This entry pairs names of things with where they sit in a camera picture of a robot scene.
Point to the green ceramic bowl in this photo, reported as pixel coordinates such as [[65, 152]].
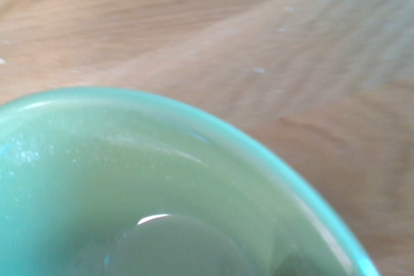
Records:
[[129, 176]]

